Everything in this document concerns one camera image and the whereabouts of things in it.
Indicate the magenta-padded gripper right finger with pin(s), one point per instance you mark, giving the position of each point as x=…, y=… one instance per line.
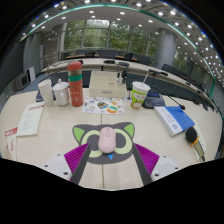
x=146, y=158

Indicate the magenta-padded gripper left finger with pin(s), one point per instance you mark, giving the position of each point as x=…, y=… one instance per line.
x=76, y=158

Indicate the pink computer mouse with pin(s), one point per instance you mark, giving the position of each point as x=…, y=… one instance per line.
x=107, y=140

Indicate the cat-face mouse pad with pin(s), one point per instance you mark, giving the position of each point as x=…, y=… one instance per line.
x=125, y=146

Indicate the blue and white book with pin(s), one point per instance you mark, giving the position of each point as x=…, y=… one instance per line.
x=175, y=120

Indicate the black foam-tipped microphone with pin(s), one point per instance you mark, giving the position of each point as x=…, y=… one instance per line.
x=191, y=135

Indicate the dark desk console with microphone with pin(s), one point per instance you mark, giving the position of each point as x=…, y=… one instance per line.
x=154, y=100

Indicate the colourful sticker sheet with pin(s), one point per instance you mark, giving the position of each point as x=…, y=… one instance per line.
x=102, y=105

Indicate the white printed leaflet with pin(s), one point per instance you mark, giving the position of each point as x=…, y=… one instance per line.
x=30, y=118

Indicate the green printed paper cup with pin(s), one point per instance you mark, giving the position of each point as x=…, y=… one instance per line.
x=138, y=95

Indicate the white lidded mug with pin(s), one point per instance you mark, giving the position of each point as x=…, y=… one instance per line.
x=61, y=94

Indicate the white paper cup stack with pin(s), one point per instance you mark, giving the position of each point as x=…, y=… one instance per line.
x=46, y=93

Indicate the red thermos bottle green band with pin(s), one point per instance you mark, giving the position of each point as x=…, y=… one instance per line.
x=75, y=86

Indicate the beige cardboard box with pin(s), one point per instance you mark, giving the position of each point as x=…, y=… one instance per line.
x=106, y=87

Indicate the long curved conference desk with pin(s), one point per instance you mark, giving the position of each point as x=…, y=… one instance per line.
x=96, y=62

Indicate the dark conference chairs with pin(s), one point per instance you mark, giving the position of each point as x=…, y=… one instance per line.
x=143, y=60

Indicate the ceiling lights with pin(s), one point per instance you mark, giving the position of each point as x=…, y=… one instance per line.
x=121, y=12

